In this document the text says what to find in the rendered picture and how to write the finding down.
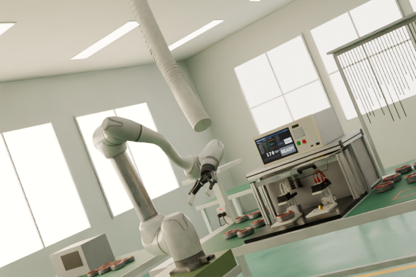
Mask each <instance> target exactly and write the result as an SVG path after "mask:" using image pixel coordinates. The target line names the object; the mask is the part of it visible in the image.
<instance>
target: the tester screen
mask: <svg viewBox="0 0 416 277"><path fill-rule="evenodd" d="M290 137H291V136H290V133H289V131H288V129H285V130H283V131H280V132H278V133H275V134H272V135H270V136H268V137H265V138H262V139H260V140H257V141H256V144H257V146H258V148H259V151H260V154H261V156H262V159H263V161H264V159H266V158H270V157H272V156H275V155H278V154H280V156H279V157H277V158H274V159H271V160H269V161H265V162H264V163H268V162H270V161H273V160H276V159H278V158H281V157H284V156H287V155H290V154H292V153H289V154H287V155H284V156H282V155H281V152H280V150H279V149H280V148H282V147H286V146H287V145H291V144H294V143H293V141H292V142H290V143H288V144H285V145H282V146H280V147H278V145H277V142H279V141H282V140H285V139H287V138H290ZM271 151H274V153H275V154H274V155H272V156H268V157H267V155H266V153H269V152H271ZM295 152H297V150H296V151H295ZM295 152H293V153H295Z"/></svg>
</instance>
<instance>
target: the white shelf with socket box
mask: <svg viewBox="0 0 416 277"><path fill-rule="evenodd" d="M242 162H243V160H242V158H240V159H237V160H235V161H232V162H229V163H227V164H224V165H221V166H219V167H218V168H217V172H216V177H217V183H215V185H214V186H213V190H214V192H215V195H216V197H217V200H218V202H219V205H220V206H219V207H218V208H216V210H217V213H218V217H219V222H220V219H222V218H223V219H224V218H225V219H224V221H225V222H226V225H230V224H233V223H235V215H234V213H233V210H232V208H231V205H230V202H229V201H228V198H227V195H226V193H225V190H224V188H223V185H222V183H221V180H220V178H219V175H218V173H221V172H222V171H224V170H227V169H229V168H231V167H233V166H236V165H238V164H240V163H242ZM195 181H196V180H190V179H187V180H185V181H183V182H182V185H183V186H185V185H188V184H191V183H193V182H195ZM220 225H221V223H220ZM224 225H225V224H224ZM224 225H221V226H224Z"/></svg>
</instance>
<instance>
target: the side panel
mask: <svg viewBox="0 0 416 277"><path fill-rule="evenodd" d="M349 145H350V147H351V149H352V152H353V155H354V157H355V159H356V162H357V164H358V167H359V169H360V171H361V174H362V176H363V179H364V181H365V184H366V186H367V188H368V190H367V191H366V192H367V194H369V193H371V192H372V191H374V190H375V187H376V186H377V185H379V184H381V183H382V182H383V178H382V176H381V174H380V171H379V169H378V167H377V164H376V161H375V159H374V157H373V154H372V152H371V150H370V147H369V145H368V142H367V141H366V138H365V135H363V136H361V137H360V138H358V139H356V140H354V141H353V142H351V143H350V144H349Z"/></svg>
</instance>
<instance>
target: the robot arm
mask: <svg viewBox="0 0 416 277"><path fill-rule="evenodd" d="M127 141H129V142H137V143H151V144H154V145H156V146H158V147H159V148H161V150H162V151H163V152H164V154H166V155H167V157H168V158H169V159H170V160H171V161H172V162H173V163H174V164H175V165H177V166H179V167H181V168H183V169H184V173H185V175H186V177H187V178H188V179H190V180H196V181H195V183H194V185H193V187H192V188H191V190H190V191H189V193H188V195H190V197H189V200H188V204H190V205H191V206H192V205H193V203H194V199H195V197H196V196H195V195H196V194H197V192H198V191H199V189H200V188H201V187H203V185H204V184H205V183H207V182H208V181H209V182H210V183H208V186H207V189H206V194H207V195H208V196H209V197H210V195H211V192H212V189H213V186H214V185H215V183H217V177H216V172H217V168H218V166H219V163H220V162H221V160H222V157H223V151H224V147H223V143H222V142H221V141H219V140H216V139H213V140H211V141H210V142H209V143H208V144H207V146H206V147H205V148H204V150H203V151H202V153H201V154H200V155H194V156H188V157H187V158H183V157H181V156H180V155H179V154H178V153H177V152H176V150H175V149H174V147H173V146H172V144H171V143H170V142H169V140H168V139H167V138H166V137H165V136H163V135H162V134H160V133H158V132H156V131H154V130H152V129H150V128H148V127H146V126H144V125H142V124H140V123H138V122H136V121H133V120H130V119H127V118H124V117H119V116H109V117H106V118H104V120H103V121H102V124H101V125H100V126H98V127H97V128H96V129H95V131H94V133H93V135H92V143H93V145H94V147H95V148H96V149H97V150H99V152H100V153H101V154H102V155H103V156H104V157H105V158H106V159H109V160H110V162H111V164H112V166H113V168H114V170H115V172H116V174H117V176H118V178H119V179H120V181H121V183H122V185H123V187H124V189H125V191H126V193H127V195H128V197H129V199H130V201H131V203H132V205H133V207H134V209H135V211H136V213H137V215H138V217H139V219H140V220H141V223H140V226H139V229H140V232H141V237H142V238H141V240H142V245H143V247H144V248H145V250H146V251H147V252H148V253H150V254H152V255H156V256H166V255H171V256H172V258H173V260H174V263H175V266H176V267H175V268H174V269H172V270H171V271H170V272H169V275H174V274H178V273H185V272H191V271H194V270H195V269H196V268H198V267H199V266H201V265H203V264H204V263H206V262H208V261H210V260H211V259H212V258H214V257H215V255H214V254H209V255H205V253H204V251H203V249H202V247H201V243H200V240H199V237H198V235H197V232H196V230H195V228H194V226H193V224H192V222H191V220H190V219H189V218H188V217H187V216H186V215H185V214H184V213H182V212H175V213H172V214H169V215H167V216H165V215H164V214H162V213H158V211H157V209H156V207H155V205H154V203H153V201H152V199H151V197H150V195H149V194H148V192H147V190H146V188H145V186H144V184H143V182H142V180H141V178H140V176H139V174H138V173H137V171H136V169H135V167H134V165H133V163H132V161H131V159H130V157H129V155H128V153H127V151H126V150H127V144H126V142H127ZM199 178H200V179H199ZM198 179H199V180H198ZM211 179H212V180H211ZM201 183H202V184H201Z"/></svg>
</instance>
